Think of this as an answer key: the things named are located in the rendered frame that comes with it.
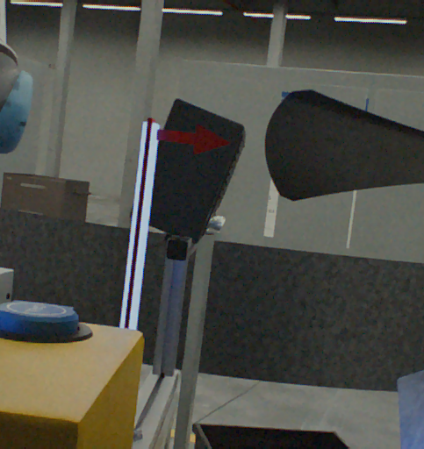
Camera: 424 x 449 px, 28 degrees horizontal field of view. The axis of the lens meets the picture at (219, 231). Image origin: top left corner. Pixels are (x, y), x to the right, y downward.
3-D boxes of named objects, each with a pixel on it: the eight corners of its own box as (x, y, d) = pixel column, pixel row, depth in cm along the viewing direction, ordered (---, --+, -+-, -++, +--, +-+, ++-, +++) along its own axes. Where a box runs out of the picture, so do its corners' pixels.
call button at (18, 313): (65, 354, 38) (68, 317, 38) (-21, 344, 38) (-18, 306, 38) (82, 337, 42) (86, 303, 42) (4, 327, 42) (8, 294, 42)
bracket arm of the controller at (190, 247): (186, 261, 117) (189, 240, 117) (165, 259, 117) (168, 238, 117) (197, 246, 140) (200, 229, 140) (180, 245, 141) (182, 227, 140)
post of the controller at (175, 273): (172, 377, 118) (189, 239, 117) (151, 374, 118) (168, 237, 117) (175, 372, 121) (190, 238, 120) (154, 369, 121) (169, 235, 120)
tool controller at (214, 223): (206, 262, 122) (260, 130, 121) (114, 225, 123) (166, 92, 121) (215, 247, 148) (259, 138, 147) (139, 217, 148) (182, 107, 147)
